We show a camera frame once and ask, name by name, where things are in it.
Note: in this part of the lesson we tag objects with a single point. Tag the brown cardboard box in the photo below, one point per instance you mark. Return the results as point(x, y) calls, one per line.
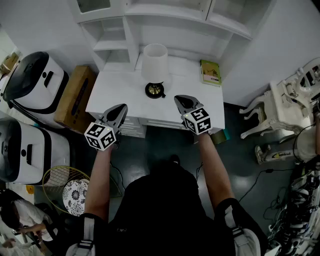
point(75, 97)

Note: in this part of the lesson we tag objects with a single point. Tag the person's black shirt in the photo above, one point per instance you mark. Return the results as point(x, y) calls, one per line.
point(162, 212)

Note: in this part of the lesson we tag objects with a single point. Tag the white sneaker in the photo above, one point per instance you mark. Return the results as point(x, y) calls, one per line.
point(262, 153)

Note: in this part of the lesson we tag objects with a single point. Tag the small cardboard box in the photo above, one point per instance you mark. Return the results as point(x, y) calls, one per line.
point(10, 62)

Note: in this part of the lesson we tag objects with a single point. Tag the person's black shoe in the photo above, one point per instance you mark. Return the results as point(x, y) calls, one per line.
point(174, 158)

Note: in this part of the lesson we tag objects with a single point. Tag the olive box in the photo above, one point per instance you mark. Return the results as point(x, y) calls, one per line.
point(219, 137)

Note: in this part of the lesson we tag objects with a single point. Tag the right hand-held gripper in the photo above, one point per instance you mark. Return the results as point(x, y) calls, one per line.
point(198, 122)

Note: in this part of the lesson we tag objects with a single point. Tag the person's right forearm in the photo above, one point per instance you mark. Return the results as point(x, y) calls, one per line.
point(215, 175)

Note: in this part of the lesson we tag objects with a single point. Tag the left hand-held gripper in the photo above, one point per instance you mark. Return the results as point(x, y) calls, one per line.
point(100, 137)

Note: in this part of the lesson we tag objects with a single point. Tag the floral round stool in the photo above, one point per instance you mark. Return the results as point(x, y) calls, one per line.
point(75, 197)

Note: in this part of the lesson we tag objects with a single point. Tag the white and black robot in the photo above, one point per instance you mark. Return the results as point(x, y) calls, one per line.
point(30, 155)
point(35, 85)

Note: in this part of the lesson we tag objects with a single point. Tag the green book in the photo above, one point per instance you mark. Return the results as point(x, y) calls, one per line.
point(210, 72)

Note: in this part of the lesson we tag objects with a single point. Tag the person's left forearm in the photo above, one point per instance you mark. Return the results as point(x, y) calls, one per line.
point(98, 180)

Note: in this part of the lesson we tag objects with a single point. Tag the white shelf hutch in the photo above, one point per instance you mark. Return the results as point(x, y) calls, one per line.
point(175, 22)

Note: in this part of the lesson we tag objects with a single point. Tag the white table lamp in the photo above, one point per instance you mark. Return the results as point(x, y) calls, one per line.
point(154, 62)

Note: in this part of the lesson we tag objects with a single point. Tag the white ornate chair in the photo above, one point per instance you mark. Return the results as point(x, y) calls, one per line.
point(282, 107)

